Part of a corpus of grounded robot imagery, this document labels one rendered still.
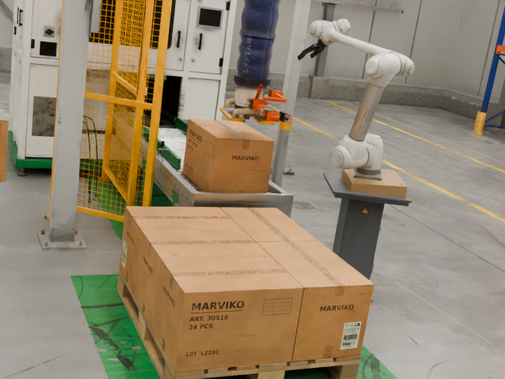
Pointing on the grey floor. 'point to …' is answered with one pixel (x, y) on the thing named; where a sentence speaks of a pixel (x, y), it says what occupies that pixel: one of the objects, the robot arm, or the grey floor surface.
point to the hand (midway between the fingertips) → (305, 56)
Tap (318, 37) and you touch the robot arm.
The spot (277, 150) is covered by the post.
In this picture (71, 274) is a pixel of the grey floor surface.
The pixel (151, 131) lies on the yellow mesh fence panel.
